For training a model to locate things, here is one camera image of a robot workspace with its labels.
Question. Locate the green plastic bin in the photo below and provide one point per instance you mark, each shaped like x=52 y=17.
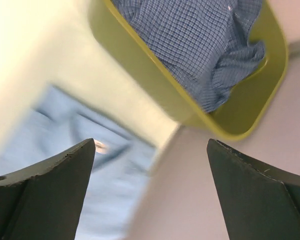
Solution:
x=248 y=100

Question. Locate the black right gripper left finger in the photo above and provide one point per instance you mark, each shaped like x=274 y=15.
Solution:
x=44 y=201

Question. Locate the light blue long sleeve shirt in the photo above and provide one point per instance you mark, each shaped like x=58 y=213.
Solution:
x=121 y=163

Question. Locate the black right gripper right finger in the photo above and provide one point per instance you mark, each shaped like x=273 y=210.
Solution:
x=258 y=201

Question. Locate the blue checkered shirt in bin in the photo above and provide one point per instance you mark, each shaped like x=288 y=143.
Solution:
x=203 y=43

